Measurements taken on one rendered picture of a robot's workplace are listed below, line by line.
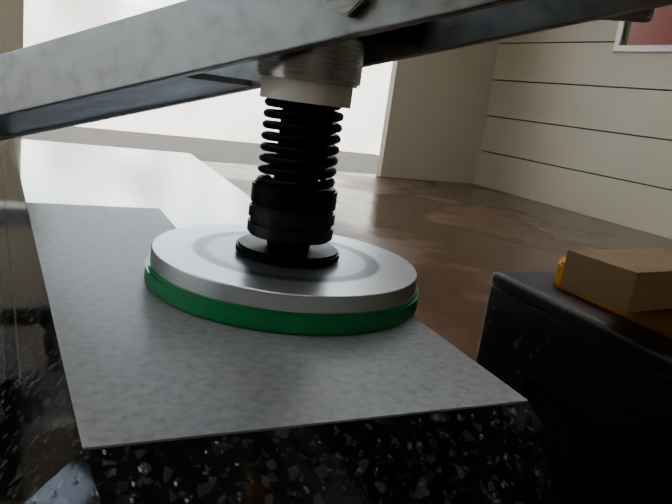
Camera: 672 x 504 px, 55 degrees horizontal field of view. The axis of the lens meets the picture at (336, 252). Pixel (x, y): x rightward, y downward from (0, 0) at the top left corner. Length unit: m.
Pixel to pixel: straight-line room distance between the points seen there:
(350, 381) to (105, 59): 0.32
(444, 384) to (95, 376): 0.19
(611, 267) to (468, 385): 0.46
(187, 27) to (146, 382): 0.26
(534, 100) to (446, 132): 1.26
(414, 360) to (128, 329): 0.18
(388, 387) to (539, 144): 8.55
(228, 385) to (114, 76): 0.28
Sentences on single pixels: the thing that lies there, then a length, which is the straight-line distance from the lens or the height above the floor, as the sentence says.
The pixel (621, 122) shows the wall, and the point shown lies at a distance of 8.09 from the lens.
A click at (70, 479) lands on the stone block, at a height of 0.81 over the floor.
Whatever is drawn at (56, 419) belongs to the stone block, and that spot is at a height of 0.82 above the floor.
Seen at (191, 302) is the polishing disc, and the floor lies 0.83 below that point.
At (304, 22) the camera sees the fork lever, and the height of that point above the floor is 1.02.
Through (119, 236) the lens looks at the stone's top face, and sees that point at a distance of 0.65.
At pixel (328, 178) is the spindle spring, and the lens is 0.51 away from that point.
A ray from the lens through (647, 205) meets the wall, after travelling 7.76.
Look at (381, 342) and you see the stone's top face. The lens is 0.44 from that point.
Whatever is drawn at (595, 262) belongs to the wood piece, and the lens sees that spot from 0.85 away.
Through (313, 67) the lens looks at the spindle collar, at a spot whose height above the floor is 1.00.
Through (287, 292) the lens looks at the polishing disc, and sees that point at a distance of 0.43.
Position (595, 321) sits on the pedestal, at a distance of 0.93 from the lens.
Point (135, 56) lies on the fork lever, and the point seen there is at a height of 0.99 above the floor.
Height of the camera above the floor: 0.98
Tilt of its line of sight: 13 degrees down
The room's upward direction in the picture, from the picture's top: 8 degrees clockwise
